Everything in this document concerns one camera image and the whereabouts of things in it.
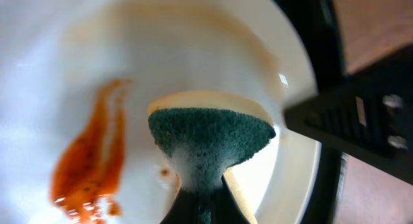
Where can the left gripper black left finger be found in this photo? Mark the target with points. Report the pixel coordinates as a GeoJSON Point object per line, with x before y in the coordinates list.
{"type": "Point", "coordinates": [187, 208]}

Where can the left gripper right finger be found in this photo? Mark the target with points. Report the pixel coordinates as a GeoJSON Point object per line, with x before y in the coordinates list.
{"type": "Point", "coordinates": [224, 209]}

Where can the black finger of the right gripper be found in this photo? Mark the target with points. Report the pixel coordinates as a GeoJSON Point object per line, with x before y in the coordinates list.
{"type": "Point", "coordinates": [369, 116]}

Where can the green yellow sponge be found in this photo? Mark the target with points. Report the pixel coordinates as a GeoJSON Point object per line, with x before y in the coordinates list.
{"type": "Point", "coordinates": [203, 133]}

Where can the cream plate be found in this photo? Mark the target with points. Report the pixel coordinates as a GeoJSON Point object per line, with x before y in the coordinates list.
{"type": "Point", "coordinates": [55, 54]}

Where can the round black serving tray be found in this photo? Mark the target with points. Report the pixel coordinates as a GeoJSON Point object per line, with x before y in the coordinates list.
{"type": "Point", "coordinates": [316, 24]}

